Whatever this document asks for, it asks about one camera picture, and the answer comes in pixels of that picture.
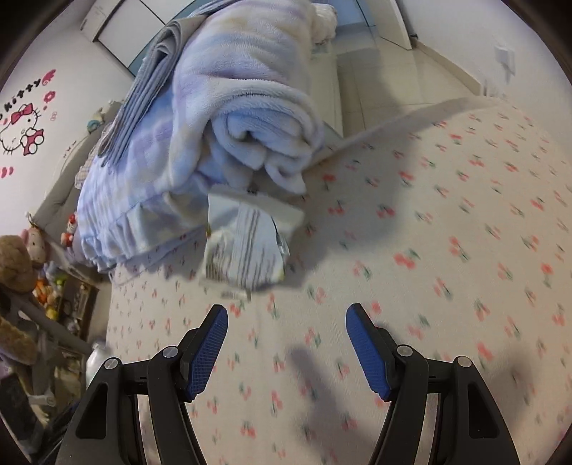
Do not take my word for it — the folded striped grey cloth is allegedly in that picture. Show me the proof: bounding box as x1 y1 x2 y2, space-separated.
96 18 197 168

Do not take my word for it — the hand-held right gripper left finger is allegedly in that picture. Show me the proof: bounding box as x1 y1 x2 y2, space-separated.
54 304 230 465

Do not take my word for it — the white door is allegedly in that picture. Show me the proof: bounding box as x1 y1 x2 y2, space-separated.
357 0 418 50

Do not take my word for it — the grey bedding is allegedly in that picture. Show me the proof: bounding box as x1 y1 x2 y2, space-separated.
33 101 126 238

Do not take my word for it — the shelf of toys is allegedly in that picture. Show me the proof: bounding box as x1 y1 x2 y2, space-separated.
31 261 101 341

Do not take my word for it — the white wardrobe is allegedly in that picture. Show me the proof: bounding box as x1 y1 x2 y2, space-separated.
80 0 188 74

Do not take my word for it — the white wall socket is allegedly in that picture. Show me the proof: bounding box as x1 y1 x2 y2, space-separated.
495 45 517 83

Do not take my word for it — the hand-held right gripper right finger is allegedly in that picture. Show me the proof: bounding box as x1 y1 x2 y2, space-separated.
345 303 521 465

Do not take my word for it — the plaid pillow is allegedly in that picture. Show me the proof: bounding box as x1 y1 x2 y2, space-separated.
76 152 97 189

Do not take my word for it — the fluffy blue plaid blanket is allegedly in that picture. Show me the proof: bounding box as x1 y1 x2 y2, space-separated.
76 0 327 273

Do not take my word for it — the pastel small plush toy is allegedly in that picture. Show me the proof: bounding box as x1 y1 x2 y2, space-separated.
87 107 117 135

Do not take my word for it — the pink wall sticker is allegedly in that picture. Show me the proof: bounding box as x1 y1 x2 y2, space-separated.
0 69 59 180

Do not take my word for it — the pink doll plush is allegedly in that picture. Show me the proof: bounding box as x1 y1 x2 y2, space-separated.
24 224 48 264

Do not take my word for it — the brown plush bear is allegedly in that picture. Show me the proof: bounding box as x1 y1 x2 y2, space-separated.
0 235 39 363

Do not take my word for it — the white plush toy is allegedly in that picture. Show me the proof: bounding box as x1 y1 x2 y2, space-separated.
313 2 338 43

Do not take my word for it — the red and white cat plush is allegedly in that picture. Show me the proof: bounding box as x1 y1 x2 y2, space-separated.
60 214 79 246

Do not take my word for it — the cherry print bed sheet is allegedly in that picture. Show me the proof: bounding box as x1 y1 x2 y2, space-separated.
105 96 572 465

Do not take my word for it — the white packet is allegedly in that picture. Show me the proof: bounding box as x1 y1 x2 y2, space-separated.
199 185 307 300

